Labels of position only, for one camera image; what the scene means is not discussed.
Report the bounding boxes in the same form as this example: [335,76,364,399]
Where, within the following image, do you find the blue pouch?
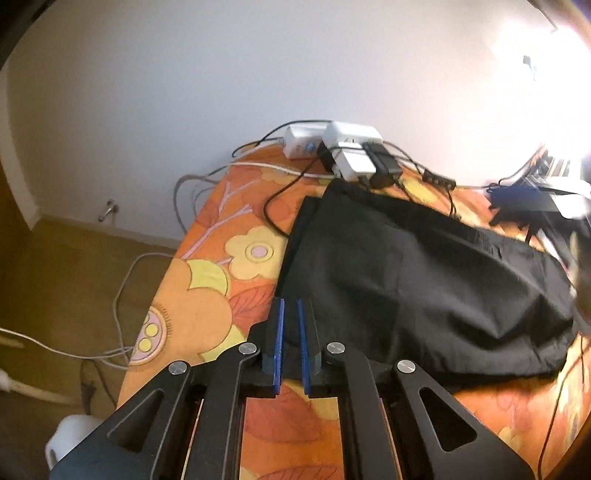
[488,181,561,215]

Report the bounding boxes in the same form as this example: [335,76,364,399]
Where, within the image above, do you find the black usb hub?
[422,168,458,190]

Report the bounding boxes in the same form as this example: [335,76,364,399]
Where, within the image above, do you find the large white socket block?
[322,121,384,151]

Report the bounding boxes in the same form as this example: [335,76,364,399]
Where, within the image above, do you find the black pants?
[276,179,578,380]

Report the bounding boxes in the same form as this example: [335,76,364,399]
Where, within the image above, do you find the orange floral bedsheet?
[117,148,591,480]

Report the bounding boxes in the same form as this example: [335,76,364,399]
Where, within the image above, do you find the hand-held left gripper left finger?
[48,298,287,480]

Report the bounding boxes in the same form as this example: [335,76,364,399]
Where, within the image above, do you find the white plug adapter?
[333,147,375,182]

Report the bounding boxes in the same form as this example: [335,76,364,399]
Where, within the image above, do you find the thin black cable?
[538,342,591,477]

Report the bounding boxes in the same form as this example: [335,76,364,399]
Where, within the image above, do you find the black power adapter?
[362,142,403,190]

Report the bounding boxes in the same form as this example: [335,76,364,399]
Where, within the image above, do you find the white floor cable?
[0,251,178,370]

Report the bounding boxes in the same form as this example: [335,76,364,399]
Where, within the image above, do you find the white plastic object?
[45,414,100,472]

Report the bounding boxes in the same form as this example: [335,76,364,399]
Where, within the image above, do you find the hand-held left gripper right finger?
[295,298,536,480]

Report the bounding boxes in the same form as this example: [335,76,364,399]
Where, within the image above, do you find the white power strip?
[283,124,326,159]

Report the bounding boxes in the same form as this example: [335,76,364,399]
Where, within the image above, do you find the white pipe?
[0,367,80,408]

